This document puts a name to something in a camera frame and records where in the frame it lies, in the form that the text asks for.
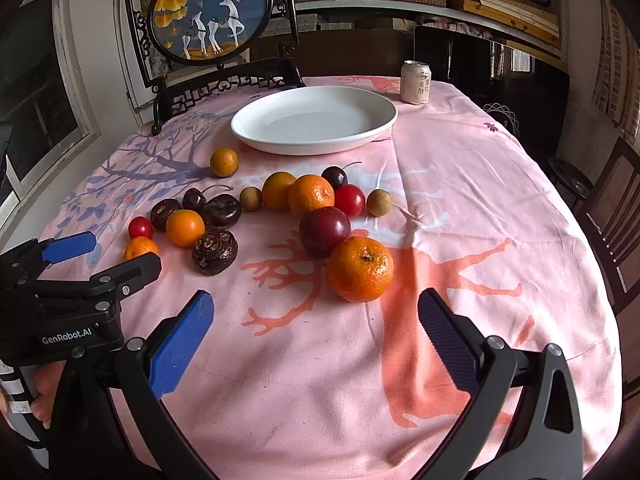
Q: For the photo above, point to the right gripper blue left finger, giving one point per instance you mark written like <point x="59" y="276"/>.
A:
<point x="154" y="366"/>

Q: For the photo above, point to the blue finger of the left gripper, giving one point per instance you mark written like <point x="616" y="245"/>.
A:
<point x="121" y="281"/>
<point x="39" y="254"/>

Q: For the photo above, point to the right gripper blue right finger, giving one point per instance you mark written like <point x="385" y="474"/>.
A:
<point x="465" y="352"/>

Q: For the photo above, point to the small mandarin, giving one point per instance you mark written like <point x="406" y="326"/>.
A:
<point x="139" y="246"/>

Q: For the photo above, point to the red cherry tomato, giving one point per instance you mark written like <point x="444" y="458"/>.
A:
<point x="140" y="227"/>
<point x="350" y="199"/>

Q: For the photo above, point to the dark water chestnut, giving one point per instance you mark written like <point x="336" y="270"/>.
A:
<point x="222" y="211"/>
<point x="161" y="211"/>
<point x="215" y="251"/>

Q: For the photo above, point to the dark water chestnut front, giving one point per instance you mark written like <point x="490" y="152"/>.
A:
<point x="215" y="251"/>

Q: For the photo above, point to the large front mandarin orange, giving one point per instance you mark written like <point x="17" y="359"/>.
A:
<point x="360" y="269"/>

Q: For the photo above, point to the brown longan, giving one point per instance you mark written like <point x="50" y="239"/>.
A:
<point x="251" y="198"/>
<point x="379" y="203"/>

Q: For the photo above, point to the dark red plum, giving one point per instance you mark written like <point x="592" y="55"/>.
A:
<point x="321" y="230"/>

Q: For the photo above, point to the textured orange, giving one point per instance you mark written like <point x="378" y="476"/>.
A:
<point x="310" y="194"/>

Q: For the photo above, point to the person's left hand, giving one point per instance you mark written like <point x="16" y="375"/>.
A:
<point x="46" y="381"/>

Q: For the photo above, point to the dark cherry with stem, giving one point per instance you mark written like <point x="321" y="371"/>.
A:
<point x="195" y="199"/>

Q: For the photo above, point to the dark water chestnut back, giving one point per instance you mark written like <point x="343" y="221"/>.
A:
<point x="222" y="211"/>

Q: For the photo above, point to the pink patterned tablecloth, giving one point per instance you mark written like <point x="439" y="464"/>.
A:
<point x="320" y="369"/>

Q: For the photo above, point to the small far orange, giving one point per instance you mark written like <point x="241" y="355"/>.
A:
<point x="224" y="162"/>

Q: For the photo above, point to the smooth orange fruit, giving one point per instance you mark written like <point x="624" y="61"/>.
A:
<point x="275" y="190"/>

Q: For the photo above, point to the black carved wooden chair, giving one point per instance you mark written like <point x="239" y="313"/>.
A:
<point x="177" y="99"/>

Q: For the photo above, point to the brown wooden chair right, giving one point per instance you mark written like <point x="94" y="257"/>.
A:
<point x="609" y="217"/>

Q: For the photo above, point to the white oval plate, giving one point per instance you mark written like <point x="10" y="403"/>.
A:
<point x="314" y="121"/>

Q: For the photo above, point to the round deer painting screen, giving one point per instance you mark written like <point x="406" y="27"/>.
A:
<point x="195" y="33"/>

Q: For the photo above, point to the pale beverage can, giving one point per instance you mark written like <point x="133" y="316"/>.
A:
<point x="415" y="82"/>

